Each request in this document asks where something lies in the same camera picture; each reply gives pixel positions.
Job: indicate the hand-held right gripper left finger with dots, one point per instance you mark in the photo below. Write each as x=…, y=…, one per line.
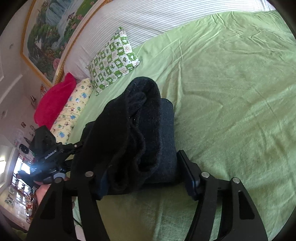
x=101, y=188

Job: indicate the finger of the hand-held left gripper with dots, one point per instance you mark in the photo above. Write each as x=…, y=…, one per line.
x=71, y=147

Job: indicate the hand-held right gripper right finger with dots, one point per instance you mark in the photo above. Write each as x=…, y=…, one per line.
x=192, y=183

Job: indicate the dark knit pants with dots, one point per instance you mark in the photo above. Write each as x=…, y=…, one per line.
x=138, y=134

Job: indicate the person's left hand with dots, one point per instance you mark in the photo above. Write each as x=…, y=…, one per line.
x=42, y=193

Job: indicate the bright window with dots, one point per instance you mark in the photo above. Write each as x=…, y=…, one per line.
x=22, y=168

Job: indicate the yellow cartoon print pillow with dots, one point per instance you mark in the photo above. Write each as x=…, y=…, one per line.
x=71, y=111

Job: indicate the red plush pillow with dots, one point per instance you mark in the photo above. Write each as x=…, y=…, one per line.
x=55, y=102

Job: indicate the green bed sheet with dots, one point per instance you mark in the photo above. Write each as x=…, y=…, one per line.
x=226, y=97

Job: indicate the green checked frog pillow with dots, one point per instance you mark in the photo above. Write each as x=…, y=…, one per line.
x=111, y=62

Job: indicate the gold framed landscape painting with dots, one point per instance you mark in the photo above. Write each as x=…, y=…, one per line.
x=50, y=34

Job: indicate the white striped headboard cushion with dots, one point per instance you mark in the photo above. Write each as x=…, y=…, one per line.
x=143, y=25

